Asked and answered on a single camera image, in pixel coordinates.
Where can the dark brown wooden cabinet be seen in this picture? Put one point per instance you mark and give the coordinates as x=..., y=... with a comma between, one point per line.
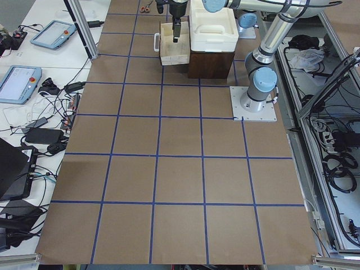
x=210, y=65

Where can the black laptop computer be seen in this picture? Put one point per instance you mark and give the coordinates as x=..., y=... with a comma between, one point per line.
x=17, y=166

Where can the blue teach pendant near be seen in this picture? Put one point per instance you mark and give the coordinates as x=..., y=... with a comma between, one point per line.
x=19, y=83

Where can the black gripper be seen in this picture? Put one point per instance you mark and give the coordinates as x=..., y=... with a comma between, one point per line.
x=176, y=9

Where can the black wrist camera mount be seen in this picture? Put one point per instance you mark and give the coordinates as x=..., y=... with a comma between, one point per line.
x=160, y=5

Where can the black power adapter brick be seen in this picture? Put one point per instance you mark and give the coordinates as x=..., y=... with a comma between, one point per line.
x=44, y=136

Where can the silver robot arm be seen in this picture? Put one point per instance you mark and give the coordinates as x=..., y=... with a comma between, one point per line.
x=262, y=78

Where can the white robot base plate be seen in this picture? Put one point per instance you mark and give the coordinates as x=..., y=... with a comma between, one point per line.
x=245, y=109

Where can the white foam tray box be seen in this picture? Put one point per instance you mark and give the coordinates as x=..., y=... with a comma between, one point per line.
x=212, y=32

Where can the blue teach pendant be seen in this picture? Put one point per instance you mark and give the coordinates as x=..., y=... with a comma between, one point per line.
x=19, y=83
x=54, y=35

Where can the white crumpled cloth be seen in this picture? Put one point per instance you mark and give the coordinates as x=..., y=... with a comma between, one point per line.
x=308, y=60

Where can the aluminium frame post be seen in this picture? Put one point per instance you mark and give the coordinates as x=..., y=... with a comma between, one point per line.
x=77, y=15

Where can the wooden drawer with white handle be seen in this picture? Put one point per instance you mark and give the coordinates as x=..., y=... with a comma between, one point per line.
x=171, y=53

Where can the orange grey handled scissors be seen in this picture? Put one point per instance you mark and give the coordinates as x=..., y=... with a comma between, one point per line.
x=146, y=8

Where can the blue teach pendant far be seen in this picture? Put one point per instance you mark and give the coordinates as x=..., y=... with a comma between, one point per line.
x=54, y=35

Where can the brown paper table mat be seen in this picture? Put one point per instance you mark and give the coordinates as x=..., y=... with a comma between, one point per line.
x=157, y=172

